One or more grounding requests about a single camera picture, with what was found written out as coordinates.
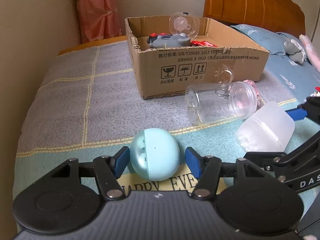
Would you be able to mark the grey plush toy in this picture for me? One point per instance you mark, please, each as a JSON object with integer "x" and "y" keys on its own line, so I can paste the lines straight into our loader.
{"x": 294, "y": 50}

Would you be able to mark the grey cartoon figure toy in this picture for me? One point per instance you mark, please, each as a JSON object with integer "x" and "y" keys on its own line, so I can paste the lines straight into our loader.
{"x": 178, "y": 40}

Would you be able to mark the blue floral pillow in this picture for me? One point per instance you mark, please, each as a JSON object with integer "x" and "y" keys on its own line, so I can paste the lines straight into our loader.
{"x": 265, "y": 38}

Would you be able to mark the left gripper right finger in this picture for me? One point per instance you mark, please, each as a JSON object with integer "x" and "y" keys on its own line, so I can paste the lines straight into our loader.
{"x": 207, "y": 172}

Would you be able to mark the cardboard box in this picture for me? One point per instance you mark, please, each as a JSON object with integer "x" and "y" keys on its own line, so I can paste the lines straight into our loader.
{"x": 168, "y": 71}

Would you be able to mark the pink rolled blanket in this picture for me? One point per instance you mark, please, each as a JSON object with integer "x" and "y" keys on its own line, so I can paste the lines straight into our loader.
{"x": 311, "y": 53}

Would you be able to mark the clear plastic jar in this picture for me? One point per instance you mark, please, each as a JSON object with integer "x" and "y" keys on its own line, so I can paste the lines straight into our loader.
{"x": 209, "y": 103}

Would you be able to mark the clear square dome container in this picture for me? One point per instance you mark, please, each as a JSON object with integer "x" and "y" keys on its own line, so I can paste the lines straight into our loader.
{"x": 183, "y": 22}

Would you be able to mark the blue floral bed sheet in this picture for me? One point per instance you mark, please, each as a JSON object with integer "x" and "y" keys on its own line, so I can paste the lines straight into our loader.
{"x": 292, "y": 80}

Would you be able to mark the wooden bed headboard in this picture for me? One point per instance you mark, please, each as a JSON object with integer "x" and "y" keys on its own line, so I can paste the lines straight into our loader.
{"x": 274, "y": 15}

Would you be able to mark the pink orange curtain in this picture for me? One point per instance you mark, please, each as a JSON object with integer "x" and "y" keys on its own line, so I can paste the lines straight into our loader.
{"x": 98, "y": 19}

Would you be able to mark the light blue egg case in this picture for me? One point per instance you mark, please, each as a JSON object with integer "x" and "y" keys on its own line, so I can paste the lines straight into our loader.
{"x": 154, "y": 154}

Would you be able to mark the black red blue toy block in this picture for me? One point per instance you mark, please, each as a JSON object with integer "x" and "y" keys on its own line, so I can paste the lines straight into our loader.
{"x": 155, "y": 40}

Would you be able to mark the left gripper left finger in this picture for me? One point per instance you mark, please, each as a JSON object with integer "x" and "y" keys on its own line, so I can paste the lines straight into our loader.
{"x": 107, "y": 170}

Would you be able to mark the white translucent plastic bottle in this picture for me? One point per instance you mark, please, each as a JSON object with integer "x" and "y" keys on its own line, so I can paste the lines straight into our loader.
{"x": 268, "y": 130}

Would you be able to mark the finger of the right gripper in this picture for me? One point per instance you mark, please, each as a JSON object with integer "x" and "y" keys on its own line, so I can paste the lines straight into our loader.
{"x": 264, "y": 160}
{"x": 297, "y": 113}

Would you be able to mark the red toy car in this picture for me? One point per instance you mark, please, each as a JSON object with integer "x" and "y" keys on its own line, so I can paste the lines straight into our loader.
{"x": 203, "y": 43}

